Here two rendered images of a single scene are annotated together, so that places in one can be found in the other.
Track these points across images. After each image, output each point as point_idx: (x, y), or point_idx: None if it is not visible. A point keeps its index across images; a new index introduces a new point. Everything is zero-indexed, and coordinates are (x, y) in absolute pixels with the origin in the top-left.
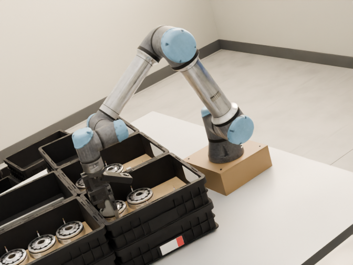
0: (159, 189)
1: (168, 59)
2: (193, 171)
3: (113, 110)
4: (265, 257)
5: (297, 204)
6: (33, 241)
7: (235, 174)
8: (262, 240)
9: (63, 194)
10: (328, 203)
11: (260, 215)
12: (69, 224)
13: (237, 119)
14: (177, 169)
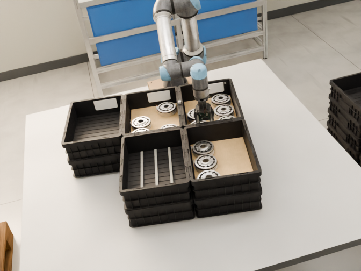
0: (192, 109)
1: (190, 10)
2: (216, 81)
3: (176, 56)
4: (278, 104)
5: (240, 85)
6: (198, 165)
7: None
8: (260, 101)
9: (134, 152)
10: (250, 77)
11: None
12: (198, 145)
13: (204, 47)
14: (188, 94)
